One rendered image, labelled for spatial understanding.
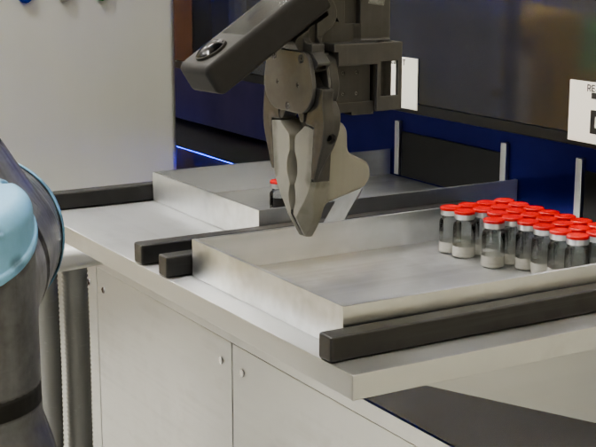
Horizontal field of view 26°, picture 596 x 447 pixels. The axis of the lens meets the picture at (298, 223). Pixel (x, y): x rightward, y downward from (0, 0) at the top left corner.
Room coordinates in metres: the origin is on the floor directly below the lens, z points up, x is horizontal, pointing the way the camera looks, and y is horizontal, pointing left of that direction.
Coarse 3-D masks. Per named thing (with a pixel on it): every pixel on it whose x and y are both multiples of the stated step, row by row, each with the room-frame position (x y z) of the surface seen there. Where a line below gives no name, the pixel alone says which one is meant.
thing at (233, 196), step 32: (384, 160) 1.68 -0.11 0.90; (160, 192) 1.49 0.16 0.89; (192, 192) 1.42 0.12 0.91; (224, 192) 1.55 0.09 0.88; (256, 192) 1.55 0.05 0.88; (384, 192) 1.55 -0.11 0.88; (416, 192) 1.39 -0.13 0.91; (448, 192) 1.41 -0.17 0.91; (480, 192) 1.43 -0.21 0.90; (512, 192) 1.46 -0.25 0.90; (224, 224) 1.35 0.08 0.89; (256, 224) 1.29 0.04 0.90
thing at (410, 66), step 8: (392, 64) 1.54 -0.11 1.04; (408, 64) 1.51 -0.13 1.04; (416, 64) 1.50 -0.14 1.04; (392, 72) 1.54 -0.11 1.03; (408, 72) 1.51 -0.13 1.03; (416, 72) 1.50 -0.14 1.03; (392, 80) 1.54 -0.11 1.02; (408, 80) 1.51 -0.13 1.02; (416, 80) 1.50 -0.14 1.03; (392, 88) 1.54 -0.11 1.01; (408, 88) 1.51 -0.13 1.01; (416, 88) 1.49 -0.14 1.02; (408, 96) 1.51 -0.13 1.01; (416, 96) 1.49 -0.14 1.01; (408, 104) 1.51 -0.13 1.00; (416, 104) 1.49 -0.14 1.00
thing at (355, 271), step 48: (192, 240) 1.16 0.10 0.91; (240, 240) 1.18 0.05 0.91; (288, 240) 1.21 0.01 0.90; (336, 240) 1.23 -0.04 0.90; (384, 240) 1.26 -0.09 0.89; (432, 240) 1.29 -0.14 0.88; (240, 288) 1.08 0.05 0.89; (288, 288) 1.00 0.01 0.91; (336, 288) 1.11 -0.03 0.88; (384, 288) 1.11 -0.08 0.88; (432, 288) 1.11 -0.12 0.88; (480, 288) 1.00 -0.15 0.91; (528, 288) 1.03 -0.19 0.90
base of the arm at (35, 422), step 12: (24, 396) 0.81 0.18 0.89; (36, 396) 0.83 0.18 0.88; (0, 408) 0.80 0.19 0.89; (12, 408) 0.80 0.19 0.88; (24, 408) 0.81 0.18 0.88; (36, 408) 0.83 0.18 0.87; (0, 420) 0.80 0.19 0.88; (12, 420) 0.80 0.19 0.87; (24, 420) 0.81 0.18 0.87; (36, 420) 0.83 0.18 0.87; (0, 432) 0.80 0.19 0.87; (12, 432) 0.80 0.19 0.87; (24, 432) 0.81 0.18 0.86; (36, 432) 0.82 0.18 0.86; (48, 432) 0.84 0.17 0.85; (0, 444) 0.79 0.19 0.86; (12, 444) 0.80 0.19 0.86; (24, 444) 0.81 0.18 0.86; (36, 444) 0.82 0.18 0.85; (48, 444) 0.83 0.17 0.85
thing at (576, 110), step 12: (576, 84) 1.27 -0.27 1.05; (588, 84) 1.25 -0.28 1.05; (576, 96) 1.26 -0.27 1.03; (588, 96) 1.25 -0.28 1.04; (576, 108) 1.26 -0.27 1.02; (588, 108) 1.25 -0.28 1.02; (576, 120) 1.26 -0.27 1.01; (588, 120) 1.25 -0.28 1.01; (576, 132) 1.26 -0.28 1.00; (588, 132) 1.25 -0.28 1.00
